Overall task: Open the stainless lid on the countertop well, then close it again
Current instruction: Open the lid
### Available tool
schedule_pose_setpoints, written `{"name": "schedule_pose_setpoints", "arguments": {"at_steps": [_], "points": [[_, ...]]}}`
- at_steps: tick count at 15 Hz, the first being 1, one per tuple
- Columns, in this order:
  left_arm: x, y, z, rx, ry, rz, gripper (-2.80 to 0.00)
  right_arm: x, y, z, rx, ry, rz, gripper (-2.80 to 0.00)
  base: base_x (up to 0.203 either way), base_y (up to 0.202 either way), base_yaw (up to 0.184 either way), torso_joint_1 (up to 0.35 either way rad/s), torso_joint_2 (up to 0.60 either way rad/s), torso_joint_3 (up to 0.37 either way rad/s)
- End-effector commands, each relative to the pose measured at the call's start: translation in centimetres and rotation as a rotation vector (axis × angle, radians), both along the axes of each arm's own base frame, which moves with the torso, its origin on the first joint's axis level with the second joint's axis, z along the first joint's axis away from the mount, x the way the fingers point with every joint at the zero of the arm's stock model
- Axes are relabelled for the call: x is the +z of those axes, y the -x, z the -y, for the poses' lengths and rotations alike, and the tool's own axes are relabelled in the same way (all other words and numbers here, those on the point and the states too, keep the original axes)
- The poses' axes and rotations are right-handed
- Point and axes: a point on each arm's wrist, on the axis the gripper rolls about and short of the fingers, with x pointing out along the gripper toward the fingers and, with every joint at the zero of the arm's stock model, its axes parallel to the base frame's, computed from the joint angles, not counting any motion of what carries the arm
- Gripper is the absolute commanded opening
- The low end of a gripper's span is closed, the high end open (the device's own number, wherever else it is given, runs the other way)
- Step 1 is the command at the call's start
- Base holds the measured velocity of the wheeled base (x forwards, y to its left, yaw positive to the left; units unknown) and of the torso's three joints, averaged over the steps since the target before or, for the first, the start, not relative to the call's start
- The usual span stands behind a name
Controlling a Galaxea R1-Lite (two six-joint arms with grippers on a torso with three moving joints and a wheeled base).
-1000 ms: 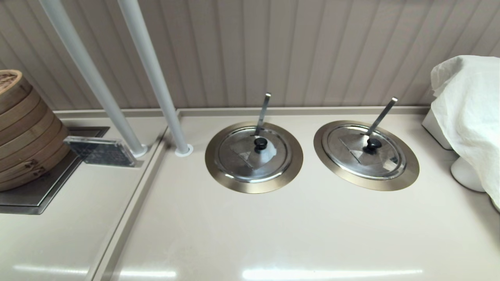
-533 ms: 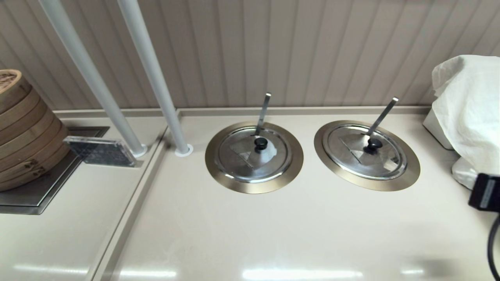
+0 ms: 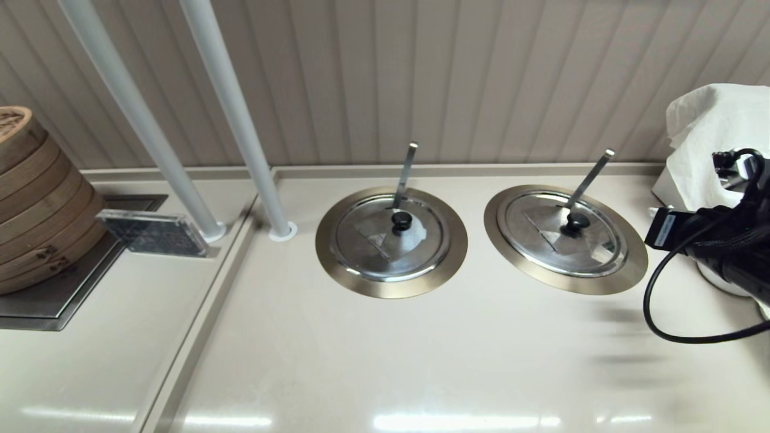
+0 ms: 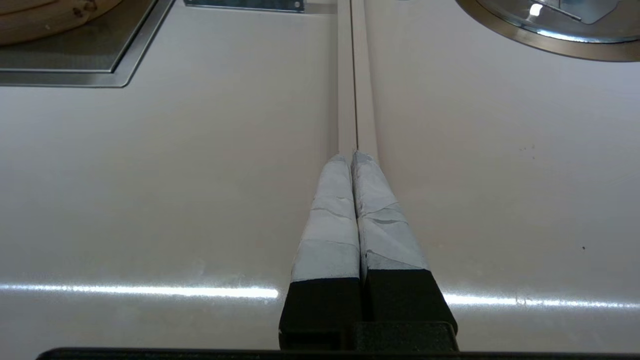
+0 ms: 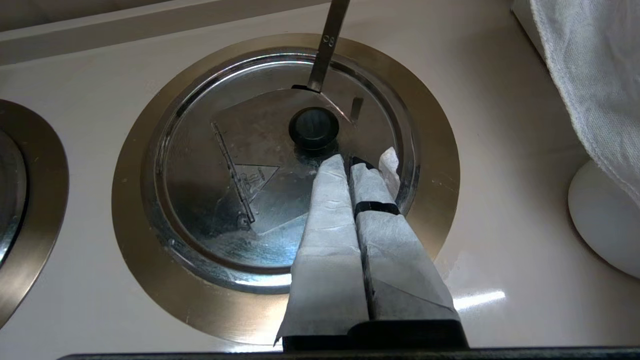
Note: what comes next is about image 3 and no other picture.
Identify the steel ladle handle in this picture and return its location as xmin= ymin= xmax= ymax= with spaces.
xmin=392 ymin=143 xmax=419 ymax=210
xmin=564 ymin=149 xmax=615 ymax=211

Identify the steel hinged lid black knob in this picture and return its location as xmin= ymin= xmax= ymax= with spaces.
xmin=497 ymin=191 xmax=627 ymax=278
xmin=330 ymin=193 xmax=451 ymax=282

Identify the white box appliance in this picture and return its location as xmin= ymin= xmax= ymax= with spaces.
xmin=651 ymin=168 xmax=682 ymax=211

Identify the white cloth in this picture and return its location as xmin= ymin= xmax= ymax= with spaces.
xmin=665 ymin=83 xmax=770 ymax=211

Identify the grey metal pole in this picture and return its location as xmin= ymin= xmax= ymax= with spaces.
xmin=57 ymin=0 xmax=224 ymax=236
xmin=179 ymin=0 xmax=292 ymax=235

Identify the clear acrylic sign holder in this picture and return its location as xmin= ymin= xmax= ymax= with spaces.
xmin=96 ymin=209 xmax=220 ymax=259

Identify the bamboo steamer stack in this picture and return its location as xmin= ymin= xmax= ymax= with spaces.
xmin=0 ymin=106 xmax=109 ymax=296

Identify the recessed steel tray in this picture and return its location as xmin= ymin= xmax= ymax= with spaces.
xmin=0 ymin=195 xmax=169 ymax=332

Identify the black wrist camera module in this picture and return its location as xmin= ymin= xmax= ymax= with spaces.
xmin=712 ymin=148 xmax=768 ymax=194

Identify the black cable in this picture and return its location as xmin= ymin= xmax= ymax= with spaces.
xmin=642 ymin=229 xmax=770 ymax=346

